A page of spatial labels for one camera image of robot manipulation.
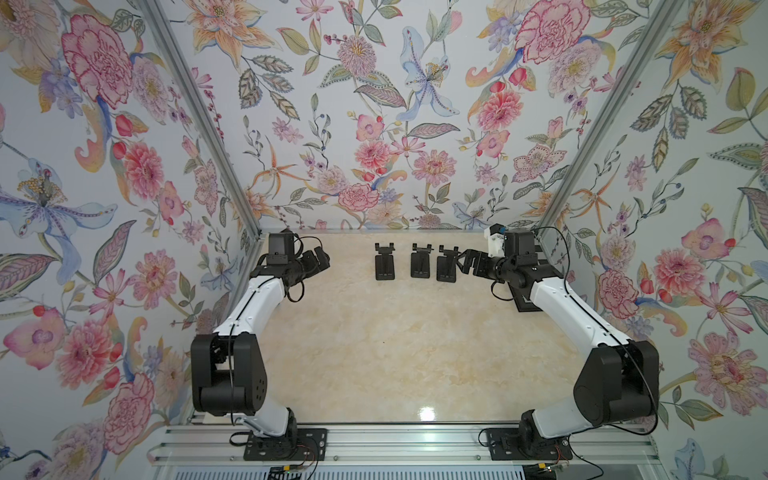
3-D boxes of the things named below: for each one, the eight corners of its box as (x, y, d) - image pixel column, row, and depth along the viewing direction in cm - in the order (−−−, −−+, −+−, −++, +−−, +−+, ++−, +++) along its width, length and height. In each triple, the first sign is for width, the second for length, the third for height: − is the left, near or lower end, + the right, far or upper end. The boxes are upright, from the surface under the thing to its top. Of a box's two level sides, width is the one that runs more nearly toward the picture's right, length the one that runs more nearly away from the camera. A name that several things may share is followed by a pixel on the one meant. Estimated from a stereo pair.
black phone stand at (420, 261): (411, 278, 109) (413, 265, 103) (409, 254, 117) (411, 240, 111) (432, 278, 109) (435, 265, 103) (429, 254, 117) (431, 240, 111)
